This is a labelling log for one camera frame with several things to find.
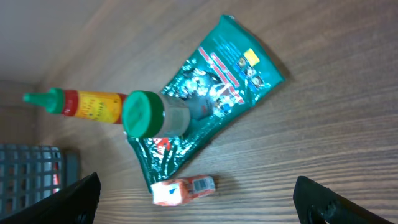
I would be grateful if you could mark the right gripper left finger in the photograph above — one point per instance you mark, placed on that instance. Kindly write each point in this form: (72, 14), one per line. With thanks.
(74, 204)

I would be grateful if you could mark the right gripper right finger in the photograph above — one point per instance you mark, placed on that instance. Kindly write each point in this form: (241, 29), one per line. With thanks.
(316, 204)

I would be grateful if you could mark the white orange small packet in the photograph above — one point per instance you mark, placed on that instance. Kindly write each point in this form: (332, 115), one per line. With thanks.
(180, 191)

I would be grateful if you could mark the red yellow sauce bottle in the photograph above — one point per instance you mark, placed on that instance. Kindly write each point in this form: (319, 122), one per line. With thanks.
(99, 106)

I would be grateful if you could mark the green lid jar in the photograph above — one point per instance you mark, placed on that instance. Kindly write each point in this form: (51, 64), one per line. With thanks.
(148, 114)

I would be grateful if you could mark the green 3M gloves packet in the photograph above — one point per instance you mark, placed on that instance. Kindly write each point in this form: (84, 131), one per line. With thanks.
(228, 73)

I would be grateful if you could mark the grey plastic mesh basket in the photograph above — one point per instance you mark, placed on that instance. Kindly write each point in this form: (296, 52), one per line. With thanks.
(30, 174)

